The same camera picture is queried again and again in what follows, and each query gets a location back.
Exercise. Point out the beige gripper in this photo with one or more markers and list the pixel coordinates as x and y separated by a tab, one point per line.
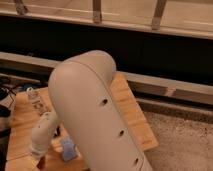
37	151

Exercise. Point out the red pepper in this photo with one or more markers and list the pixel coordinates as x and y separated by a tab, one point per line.
41	163

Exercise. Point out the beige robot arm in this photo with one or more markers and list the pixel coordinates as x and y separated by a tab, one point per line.
79	90

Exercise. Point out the small black object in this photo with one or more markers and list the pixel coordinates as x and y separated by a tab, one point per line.
57	132

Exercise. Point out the wooden board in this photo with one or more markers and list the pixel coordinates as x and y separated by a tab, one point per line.
24	118

